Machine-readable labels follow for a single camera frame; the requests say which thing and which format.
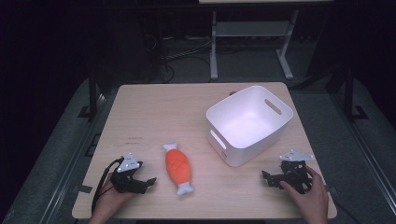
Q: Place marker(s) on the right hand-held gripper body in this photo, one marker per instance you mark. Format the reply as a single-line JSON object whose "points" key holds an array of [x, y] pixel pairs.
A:
{"points": [[295, 174]]}

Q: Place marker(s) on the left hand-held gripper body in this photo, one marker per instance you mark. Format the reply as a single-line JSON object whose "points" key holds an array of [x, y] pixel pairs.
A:
{"points": [[126, 174]]}

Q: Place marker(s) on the person's left hand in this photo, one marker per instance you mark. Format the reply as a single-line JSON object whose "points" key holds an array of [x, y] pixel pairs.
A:
{"points": [[112, 199]]}

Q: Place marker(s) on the person's right hand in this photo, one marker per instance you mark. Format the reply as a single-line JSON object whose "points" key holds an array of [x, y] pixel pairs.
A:
{"points": [[309, 202]]}

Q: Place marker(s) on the orange plush toy white ends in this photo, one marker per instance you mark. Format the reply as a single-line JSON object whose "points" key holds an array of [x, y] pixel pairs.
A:
{"points": [[178, 168]]}

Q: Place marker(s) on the grey tape piece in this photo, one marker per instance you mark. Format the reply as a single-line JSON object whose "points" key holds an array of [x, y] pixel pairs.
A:
{"points": [[83, 188]]}

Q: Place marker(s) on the white plastic basket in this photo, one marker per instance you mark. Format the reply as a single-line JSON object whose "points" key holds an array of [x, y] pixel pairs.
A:
{"points": [[249, 127]]}

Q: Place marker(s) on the black metal stand leg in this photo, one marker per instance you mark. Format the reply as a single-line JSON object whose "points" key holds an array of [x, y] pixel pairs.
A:
{"points": [[350, 93], [92, 93]]}

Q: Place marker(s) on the white metal stand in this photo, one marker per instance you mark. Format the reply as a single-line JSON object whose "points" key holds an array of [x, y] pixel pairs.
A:
{"points": [[252, 29]]}

